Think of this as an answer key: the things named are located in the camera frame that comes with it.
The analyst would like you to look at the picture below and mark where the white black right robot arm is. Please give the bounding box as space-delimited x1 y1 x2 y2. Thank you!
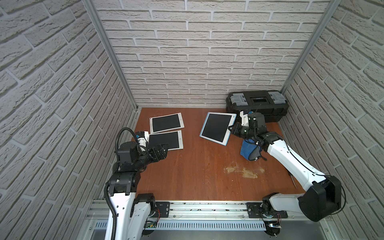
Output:
228 123 346 222

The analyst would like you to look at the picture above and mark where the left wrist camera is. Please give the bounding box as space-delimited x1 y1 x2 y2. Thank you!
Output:
136 131 149 147

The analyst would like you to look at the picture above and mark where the small white drawing tablet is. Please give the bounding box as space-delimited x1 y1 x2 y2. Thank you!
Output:
150 113 185 134

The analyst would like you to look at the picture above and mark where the left aluminium corner post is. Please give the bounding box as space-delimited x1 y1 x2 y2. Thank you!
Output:
83 0 139 110

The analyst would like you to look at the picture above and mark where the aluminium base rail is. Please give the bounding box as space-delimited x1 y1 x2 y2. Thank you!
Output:
86 200 332 232

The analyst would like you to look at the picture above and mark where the aluminium corner post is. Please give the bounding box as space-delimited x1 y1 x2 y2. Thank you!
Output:
83 0 139 110
280 0 342 95

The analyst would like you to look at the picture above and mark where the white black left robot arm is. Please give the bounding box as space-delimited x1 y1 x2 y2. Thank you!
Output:
104 142 169 240

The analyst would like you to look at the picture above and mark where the blue framed drawing tablet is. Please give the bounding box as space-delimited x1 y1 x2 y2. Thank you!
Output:
200 112 237 146

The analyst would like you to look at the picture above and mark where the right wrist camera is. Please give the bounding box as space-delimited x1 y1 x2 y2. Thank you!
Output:
240 111 266 129

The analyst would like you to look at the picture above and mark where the right aluminium corner post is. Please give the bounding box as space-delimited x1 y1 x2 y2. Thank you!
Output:
280 0 342 95

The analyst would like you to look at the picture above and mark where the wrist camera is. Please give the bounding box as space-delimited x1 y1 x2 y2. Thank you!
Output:
240 111 266 129
136 131 149 147

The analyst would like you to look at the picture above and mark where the blue microfiber cloth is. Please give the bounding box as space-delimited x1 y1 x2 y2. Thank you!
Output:
240 140 261 161

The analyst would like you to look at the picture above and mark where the black plastic toolbox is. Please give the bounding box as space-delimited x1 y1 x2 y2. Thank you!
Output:
226 91 289 123

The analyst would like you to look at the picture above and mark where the large white drawing tablet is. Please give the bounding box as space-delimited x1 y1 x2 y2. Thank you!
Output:
149 130 184 151

